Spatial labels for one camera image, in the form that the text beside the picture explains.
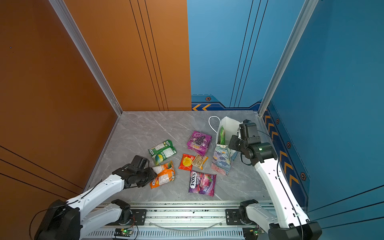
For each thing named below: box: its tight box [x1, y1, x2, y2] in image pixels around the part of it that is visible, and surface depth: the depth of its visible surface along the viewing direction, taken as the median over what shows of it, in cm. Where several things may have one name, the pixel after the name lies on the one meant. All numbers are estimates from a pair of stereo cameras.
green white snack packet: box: [148, 139, 177, 166], surface depth 96 cm
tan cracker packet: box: [192, 154, 209, 170], surface depth 93 cm
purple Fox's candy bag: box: [188, 170, 217, 197], surface depth 83 cm
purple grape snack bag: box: [187, 131, 212, 157], surface depth 97 cm
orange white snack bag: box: [149, 160, 175, 189], surface depth 86 cm
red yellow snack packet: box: [178, 154, 196, 172], surface depth 93 cm
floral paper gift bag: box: [208, 116, 244, 176], surface depth 79 cm
